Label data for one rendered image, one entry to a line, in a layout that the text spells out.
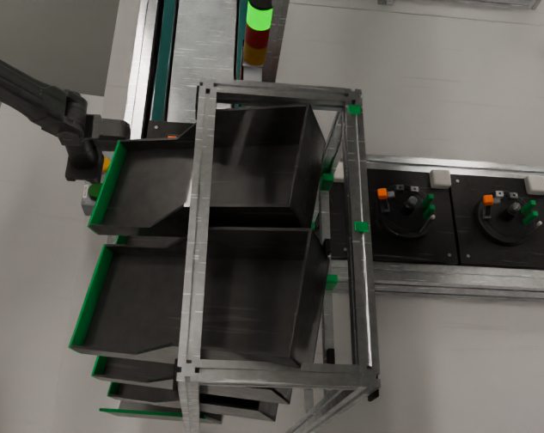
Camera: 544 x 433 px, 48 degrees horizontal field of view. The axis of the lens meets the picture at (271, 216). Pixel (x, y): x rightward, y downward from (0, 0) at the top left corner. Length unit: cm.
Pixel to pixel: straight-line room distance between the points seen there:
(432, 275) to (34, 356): 90
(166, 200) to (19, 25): 242
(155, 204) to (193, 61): 98
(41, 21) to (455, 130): 202
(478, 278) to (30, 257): 104
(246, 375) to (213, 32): 132
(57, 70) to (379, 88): 160
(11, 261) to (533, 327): 125
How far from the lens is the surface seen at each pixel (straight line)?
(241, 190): 73
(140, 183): 80
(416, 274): 144
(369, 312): 62
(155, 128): 152
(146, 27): 174
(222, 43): 175
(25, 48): 303
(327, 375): 59
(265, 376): 58
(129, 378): 86
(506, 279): 152
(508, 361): 157
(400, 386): 146
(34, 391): 143
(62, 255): 151
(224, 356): 60
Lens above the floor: 223
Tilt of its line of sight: 63 degrees down
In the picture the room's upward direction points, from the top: 14 degrees clockwise
